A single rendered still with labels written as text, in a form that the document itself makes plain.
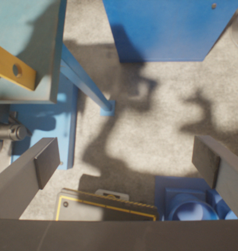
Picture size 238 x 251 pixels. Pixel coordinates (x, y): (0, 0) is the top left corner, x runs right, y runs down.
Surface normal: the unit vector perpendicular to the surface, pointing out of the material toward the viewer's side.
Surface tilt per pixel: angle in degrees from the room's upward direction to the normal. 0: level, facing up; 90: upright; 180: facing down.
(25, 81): 90
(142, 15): 90
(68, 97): 0
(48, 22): 0
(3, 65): 90
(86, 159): 0
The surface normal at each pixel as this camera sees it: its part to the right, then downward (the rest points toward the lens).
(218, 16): -0.04, 0.99
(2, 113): 0.99, 0.03
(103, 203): -0.14, -0.12
